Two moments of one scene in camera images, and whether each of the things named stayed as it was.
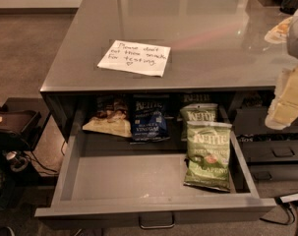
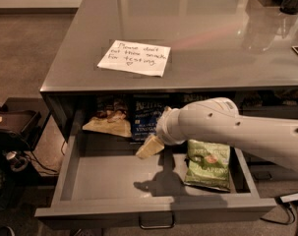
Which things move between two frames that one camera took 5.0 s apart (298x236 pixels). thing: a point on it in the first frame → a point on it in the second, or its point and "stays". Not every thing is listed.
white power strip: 293,198 stays
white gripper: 297,33 → 164,128
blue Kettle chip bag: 149,118 stays
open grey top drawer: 108,176 stays
